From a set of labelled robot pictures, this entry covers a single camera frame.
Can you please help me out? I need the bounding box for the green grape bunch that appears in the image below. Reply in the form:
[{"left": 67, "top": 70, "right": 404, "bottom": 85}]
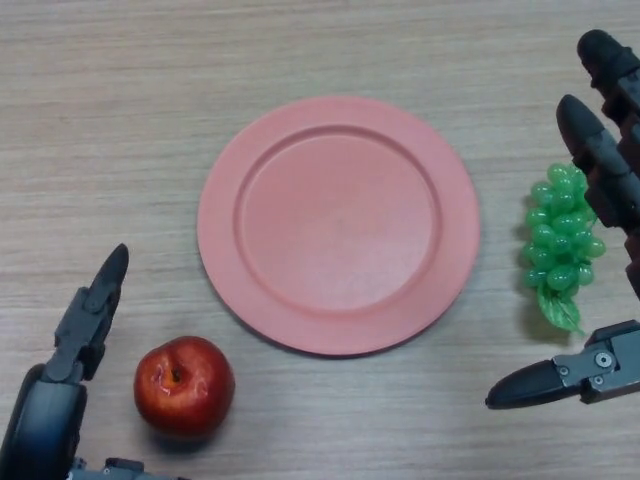
[{"left": 522, "top": 162, "right": 607, "bottom": 337}]

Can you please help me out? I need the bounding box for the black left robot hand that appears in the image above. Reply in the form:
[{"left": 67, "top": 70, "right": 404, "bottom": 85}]
[{"left": 0, "top": 243, "right": 191, "bottom": 480}]

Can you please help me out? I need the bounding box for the red apple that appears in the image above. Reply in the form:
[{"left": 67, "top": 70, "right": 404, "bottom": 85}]
[{"left": 133, "top": 335, "right": 236, "bottom": 436}]

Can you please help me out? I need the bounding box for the pink round plate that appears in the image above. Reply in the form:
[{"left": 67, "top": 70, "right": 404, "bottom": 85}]
[{"left": 196, "top": 96, "right": 482, "bottom": 357}]

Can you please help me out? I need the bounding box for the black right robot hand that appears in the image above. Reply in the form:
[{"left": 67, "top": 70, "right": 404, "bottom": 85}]
[{"left": 485, "top": 29, "right": 640, "bottom": 410}]

